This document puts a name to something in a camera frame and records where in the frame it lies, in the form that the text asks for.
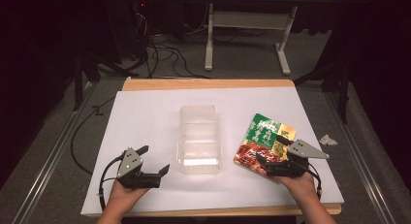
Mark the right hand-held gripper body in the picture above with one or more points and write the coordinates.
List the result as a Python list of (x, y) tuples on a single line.
[(302, 150)]

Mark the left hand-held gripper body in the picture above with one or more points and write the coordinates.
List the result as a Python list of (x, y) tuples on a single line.
[(129, 166)]

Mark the green food packet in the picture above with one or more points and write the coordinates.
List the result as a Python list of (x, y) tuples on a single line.
[(261, 136)]

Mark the clear plastic container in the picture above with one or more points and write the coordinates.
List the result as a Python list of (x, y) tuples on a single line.
[(199, 140)]

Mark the person's left hand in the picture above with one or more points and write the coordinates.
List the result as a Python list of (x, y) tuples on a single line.
[(121, 198)]

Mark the person's right hand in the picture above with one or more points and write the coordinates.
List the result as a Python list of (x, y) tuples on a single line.
[(302, 186)]

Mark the crumpled white paper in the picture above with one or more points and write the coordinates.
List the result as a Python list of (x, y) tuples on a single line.
[(328, 140)]

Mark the white paper sheet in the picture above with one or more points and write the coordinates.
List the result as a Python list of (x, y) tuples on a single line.
[(155, 120)]

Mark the black metal stand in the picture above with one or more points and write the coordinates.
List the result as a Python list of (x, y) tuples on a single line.
[(78, 81), (343, 88)]

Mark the dark computer tower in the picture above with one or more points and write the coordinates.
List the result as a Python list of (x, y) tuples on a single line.
[(126, 30)]

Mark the metal floor rail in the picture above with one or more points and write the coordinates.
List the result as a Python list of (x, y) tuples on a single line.
[(48, 166), (358, 166)]

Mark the white metal desk frame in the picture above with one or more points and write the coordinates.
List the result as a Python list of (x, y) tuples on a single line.
[(209, 39)]

